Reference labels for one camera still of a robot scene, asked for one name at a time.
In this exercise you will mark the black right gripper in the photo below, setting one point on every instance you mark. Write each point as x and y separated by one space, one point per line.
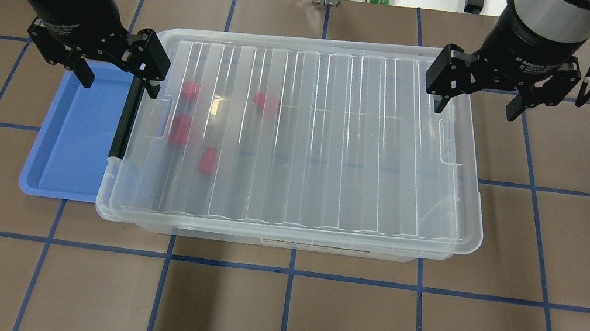
528 52

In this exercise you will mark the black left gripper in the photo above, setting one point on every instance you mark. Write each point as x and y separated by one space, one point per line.
76 6

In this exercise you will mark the red block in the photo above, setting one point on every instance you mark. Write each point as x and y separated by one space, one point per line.
208 161
179 130
190 91

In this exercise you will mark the clear plastic storage box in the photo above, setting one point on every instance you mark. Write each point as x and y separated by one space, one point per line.
284 235

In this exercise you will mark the clear plastic box lid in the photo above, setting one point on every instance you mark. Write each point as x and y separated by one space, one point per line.
305 137

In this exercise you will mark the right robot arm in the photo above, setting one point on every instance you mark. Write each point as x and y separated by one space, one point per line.
561 20

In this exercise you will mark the blue plastic tray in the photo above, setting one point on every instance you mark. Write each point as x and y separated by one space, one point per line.
71 151

